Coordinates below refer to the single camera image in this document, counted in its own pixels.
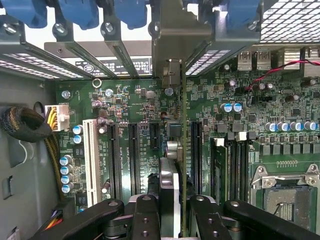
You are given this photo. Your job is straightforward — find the CPU socket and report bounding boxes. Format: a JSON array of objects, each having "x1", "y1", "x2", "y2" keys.
[{"x1": 249, "y1": 163, "x2": 320, "y2": 235}]

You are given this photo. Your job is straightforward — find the blue card clip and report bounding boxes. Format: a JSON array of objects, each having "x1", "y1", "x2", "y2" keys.
[
  {"x1": 226, "y1": 0, "x2": 261, "y2": 29},
  {"x1": 56, "y1": 0, "x2": 100, "y2": 31},
  {"x1": 112, "y1": 0, "x2": 149, "y2": 30},
  {"x1": 0, "y1": 0, "x2": 48, "y2": 29}
]

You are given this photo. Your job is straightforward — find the white power connector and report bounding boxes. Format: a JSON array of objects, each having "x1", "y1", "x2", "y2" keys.
[{"x1": 44, "y1": 104, "x2": 71, "y2": 133}]

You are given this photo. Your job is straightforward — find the orange and yellow wires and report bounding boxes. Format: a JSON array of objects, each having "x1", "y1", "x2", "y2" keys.
[{"x1": 43, "y1": 209, "x2": 64, "y2": 232}]

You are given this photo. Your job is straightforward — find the RAM stick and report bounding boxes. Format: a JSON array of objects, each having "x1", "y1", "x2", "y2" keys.
[{"x1": 210, "y1": 137, "x2": 229, "y2": 207}]

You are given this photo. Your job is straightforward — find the green motherboard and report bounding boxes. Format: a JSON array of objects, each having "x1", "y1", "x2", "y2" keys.
[{"x1": 55, "y1": 46, "x2": 320, "y2": 236}]

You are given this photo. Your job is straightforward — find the black RAM slot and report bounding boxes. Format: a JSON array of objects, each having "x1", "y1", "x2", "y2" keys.
[
  {"x1": 236, "y1": 131, "x2": 246, "y2": 201},
  {"x1": 227, "y1": 133, "x2": 237, "y2": 201}
]

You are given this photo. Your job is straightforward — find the yellow and black wire bundle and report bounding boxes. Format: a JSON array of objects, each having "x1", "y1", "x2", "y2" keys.
[{"x1": 44, "y1": 132, "x2": 66, "y2": 202}]

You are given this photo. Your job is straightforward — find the open grey PC case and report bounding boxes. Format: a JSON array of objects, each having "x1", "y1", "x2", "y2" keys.
[{"x1": 0, "y1": 0, "x2": 320, "y2": 240}]

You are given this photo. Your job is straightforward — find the red and black wire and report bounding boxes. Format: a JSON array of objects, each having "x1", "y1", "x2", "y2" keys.
[{"x1": 244, "y1": 59, "x2": 320, "y2": 91}]

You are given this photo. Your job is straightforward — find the white expansion slot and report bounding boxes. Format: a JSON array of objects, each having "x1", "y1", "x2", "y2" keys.
[{"x1": 82, "y1": 118, "x2": 101, "y2": 206}]

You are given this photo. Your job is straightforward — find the black sleeved wire bundle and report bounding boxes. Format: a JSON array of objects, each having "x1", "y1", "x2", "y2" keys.
[{"x1": 0, "y1": 106, "x2": 53, "y2": 144}]

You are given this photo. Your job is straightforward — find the long black expansion slot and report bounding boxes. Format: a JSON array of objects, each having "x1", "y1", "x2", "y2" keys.
[
  {"x1": 127, "y1": 121, "x2": 141, "y2": 197},
  {"x1": 190, "y1": 119, "x2": 204, "y2": 196},
  {"x1": 106, "y1": 122, "x2": 123, "y2": 201}
]

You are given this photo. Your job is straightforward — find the metal USB port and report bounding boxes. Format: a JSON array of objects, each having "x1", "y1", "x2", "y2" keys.
[
  {"x1": 237, "y1": 49, "x2": 256, "y2": 71},
  {"x1": 255, "y1": 49, "x2": 273, "y2": 71}
]

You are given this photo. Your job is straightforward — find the metal slot cover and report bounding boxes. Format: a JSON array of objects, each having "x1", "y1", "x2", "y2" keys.
[{"x1": 101, "y1": 21, "x2": 140, "y2": 78}]

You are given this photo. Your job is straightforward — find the short black expansion slot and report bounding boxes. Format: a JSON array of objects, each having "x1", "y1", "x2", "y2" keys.
[{"x1": 149, "y1": 121, "x2": 161, "y2": 151}]

